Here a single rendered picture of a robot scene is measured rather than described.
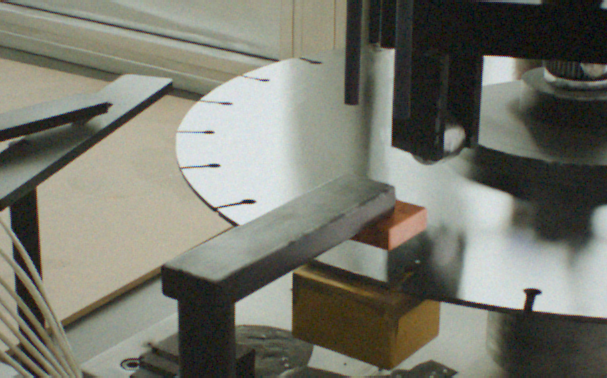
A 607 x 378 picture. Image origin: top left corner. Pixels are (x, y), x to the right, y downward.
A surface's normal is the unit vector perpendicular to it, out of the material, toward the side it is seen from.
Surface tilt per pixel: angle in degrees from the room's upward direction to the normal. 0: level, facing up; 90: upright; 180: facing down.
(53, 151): 0
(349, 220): 90
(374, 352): 90
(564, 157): 5
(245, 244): 0
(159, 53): 90
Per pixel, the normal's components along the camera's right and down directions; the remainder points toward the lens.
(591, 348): 0.36, 0.35
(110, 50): -0.58, 0.29
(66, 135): 0.02, -0.93
